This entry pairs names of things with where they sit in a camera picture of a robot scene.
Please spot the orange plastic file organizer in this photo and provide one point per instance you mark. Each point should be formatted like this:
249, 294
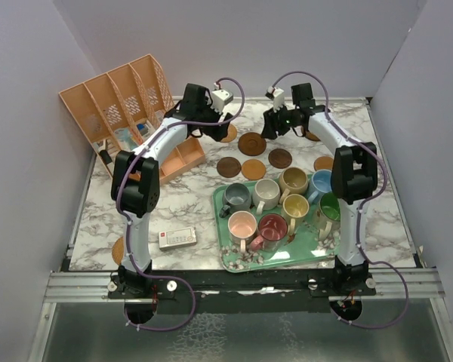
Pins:
120, 109

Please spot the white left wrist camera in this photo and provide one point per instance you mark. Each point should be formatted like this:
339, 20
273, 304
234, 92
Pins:
219, 99

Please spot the white small card box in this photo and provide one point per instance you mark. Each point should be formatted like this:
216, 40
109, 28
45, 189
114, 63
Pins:
177, 238

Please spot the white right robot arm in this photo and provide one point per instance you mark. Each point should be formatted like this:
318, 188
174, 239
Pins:
354, 176

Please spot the woven coaster near base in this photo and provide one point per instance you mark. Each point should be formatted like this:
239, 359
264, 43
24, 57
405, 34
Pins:
118, 251

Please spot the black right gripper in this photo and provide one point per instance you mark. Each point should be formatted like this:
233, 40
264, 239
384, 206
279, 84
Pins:
270, 124

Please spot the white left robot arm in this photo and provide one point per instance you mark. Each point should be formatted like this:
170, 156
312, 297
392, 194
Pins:
136, 181

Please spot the green floral mug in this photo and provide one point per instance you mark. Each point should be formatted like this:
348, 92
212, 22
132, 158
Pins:
327, 218

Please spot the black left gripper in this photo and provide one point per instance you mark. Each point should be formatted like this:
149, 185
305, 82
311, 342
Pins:
216, 132

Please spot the blue ceramic mug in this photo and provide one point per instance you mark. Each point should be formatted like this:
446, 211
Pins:
319, 185

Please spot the tan ceramic mug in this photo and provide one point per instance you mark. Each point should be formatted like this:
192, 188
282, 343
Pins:
292, 181

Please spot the red ceramic mug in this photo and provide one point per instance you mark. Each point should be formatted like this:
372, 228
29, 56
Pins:
272, 232

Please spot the pink ceramic mug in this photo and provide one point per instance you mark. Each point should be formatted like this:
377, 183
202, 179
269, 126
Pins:
242, 226

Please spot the cream ceramic mug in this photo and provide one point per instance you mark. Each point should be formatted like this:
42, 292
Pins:
265, 195

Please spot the light wooden coaster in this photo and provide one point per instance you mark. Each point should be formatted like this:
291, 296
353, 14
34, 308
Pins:
323, 163

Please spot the yellow ceramic mug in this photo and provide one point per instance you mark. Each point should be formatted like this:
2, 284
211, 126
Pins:
294, 210

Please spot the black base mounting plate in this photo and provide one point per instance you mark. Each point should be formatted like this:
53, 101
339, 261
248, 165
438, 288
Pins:
211, 291

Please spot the grey ceramic mug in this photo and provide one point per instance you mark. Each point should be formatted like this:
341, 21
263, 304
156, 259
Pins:
236, 197

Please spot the dark walnut wooden coaster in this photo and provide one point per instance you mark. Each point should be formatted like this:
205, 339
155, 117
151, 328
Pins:
280, 158

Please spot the green floral tray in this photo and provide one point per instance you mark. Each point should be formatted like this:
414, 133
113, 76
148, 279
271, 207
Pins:
304, 246

